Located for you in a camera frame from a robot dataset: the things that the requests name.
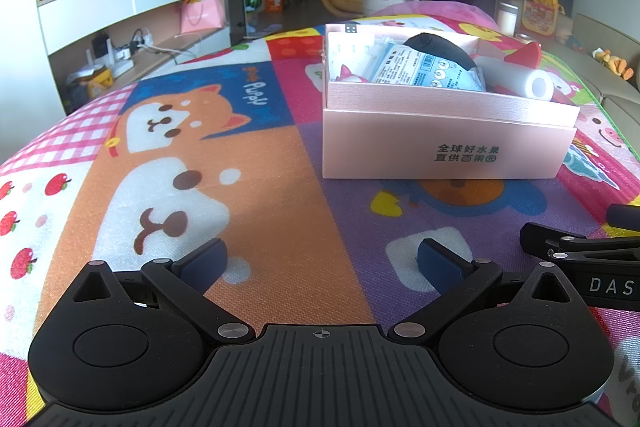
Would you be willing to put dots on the white television cabinet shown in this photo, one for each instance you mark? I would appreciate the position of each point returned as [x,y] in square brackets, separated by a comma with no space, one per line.
[125,2]

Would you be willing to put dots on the black fabric pouch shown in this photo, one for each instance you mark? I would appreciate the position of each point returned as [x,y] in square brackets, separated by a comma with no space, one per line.
[442,49]

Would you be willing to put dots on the white jar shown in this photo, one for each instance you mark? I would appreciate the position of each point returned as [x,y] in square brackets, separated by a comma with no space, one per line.
[506,14]

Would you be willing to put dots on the watermelon pattern ball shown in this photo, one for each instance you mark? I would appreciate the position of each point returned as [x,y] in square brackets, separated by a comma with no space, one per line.
[253,2]

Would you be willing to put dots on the colourful cartoon play mat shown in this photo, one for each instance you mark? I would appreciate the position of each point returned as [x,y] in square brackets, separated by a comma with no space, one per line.
[200,147]

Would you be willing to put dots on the beige sofa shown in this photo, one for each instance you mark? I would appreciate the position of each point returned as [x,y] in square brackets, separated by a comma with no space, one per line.
[615,102]

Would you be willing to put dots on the pink cardboard box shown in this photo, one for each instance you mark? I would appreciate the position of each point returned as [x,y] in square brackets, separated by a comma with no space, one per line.
[440,142]

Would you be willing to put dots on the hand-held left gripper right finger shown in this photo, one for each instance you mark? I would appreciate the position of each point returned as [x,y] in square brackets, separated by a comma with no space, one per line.
[440,263]

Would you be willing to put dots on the pink gift bag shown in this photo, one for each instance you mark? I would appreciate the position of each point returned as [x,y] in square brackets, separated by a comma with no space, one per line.
[202,14]

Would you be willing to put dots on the white power strip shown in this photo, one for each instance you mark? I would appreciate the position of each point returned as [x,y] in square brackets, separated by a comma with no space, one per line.
[127,52]

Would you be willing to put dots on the blue and white tissue pack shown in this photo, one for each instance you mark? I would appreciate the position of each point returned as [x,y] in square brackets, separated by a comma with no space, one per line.
[425,69]

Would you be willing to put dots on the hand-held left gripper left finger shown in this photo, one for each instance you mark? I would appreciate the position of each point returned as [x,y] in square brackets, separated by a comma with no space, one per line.
[205,263]

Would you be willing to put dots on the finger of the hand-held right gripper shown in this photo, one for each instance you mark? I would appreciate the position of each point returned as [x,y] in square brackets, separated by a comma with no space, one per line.
[545,237]
[625,216]

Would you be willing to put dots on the yellow toy on shelf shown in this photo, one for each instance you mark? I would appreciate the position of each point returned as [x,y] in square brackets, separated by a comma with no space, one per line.
[92,79]

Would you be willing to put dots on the small orange plush toy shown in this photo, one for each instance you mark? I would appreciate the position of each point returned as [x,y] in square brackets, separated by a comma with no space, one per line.
[612,63]

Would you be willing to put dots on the orange paper bag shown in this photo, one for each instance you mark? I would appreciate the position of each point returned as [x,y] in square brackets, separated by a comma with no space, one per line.
[276,1]

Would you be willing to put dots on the white and red rocket plush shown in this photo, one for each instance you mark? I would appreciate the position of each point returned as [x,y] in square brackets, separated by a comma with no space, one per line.
[520,77]

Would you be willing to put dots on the white plastic package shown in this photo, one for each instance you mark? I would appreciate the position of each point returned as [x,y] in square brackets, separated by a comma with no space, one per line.
[350,49]

